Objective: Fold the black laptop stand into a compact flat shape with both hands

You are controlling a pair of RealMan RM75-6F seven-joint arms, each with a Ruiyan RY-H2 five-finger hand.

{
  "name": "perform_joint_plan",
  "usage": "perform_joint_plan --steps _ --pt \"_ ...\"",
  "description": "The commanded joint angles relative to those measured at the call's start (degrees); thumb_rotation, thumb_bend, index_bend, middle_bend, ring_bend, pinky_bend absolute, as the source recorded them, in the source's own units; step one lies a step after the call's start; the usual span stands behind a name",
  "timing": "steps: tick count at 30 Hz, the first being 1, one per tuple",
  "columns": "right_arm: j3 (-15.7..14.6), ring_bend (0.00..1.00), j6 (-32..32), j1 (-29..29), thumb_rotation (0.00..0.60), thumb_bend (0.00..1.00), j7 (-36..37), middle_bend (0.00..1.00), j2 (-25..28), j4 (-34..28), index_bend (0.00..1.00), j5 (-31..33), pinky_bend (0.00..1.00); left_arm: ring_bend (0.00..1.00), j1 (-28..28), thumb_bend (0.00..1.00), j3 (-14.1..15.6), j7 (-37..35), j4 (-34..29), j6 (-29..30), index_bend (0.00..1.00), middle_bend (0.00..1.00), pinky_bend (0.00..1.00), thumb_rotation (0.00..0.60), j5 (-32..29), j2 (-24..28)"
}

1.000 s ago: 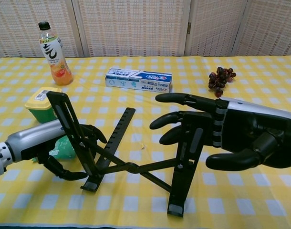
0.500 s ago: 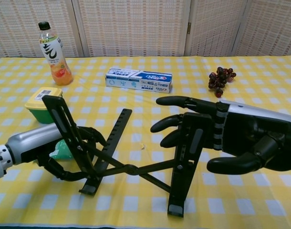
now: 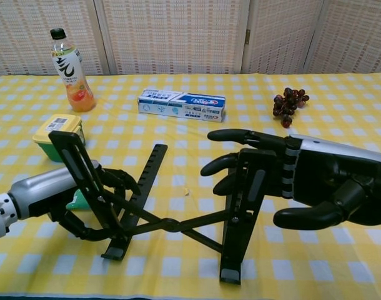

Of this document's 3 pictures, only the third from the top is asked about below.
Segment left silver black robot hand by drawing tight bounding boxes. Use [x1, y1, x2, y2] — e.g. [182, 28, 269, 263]
[7, 159, 141, 243]

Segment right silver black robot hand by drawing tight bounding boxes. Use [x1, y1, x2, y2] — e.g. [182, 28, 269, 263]
[199, 128, 381, 231]

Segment black folding laptop stand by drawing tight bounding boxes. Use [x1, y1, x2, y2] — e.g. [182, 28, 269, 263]
[48, 130, 277, 285]

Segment yellow white checkered tablecloth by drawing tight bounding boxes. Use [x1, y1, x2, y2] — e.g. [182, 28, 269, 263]
[0, 73, 381, 297]

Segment green foil sachet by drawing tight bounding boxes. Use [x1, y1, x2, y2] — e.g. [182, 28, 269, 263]
[64, 187, 89, 209]

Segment green container with yellow lid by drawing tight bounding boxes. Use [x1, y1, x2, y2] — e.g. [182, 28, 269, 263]
[32, 114, 87, 163]

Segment dark red grape bunch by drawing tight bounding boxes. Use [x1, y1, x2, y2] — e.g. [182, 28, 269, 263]
[272, 87, 310, 129]

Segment orange drink plastic bottle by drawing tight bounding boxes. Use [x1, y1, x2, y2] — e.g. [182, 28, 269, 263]
[49, 27, 97, 113]

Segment blue white toothpaste box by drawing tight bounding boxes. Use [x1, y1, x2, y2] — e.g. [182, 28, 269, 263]
[137, 88, 227, 123]

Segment beige woven folding screen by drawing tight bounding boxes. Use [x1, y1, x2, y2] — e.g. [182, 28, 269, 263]
[0, 0, 381, 79]

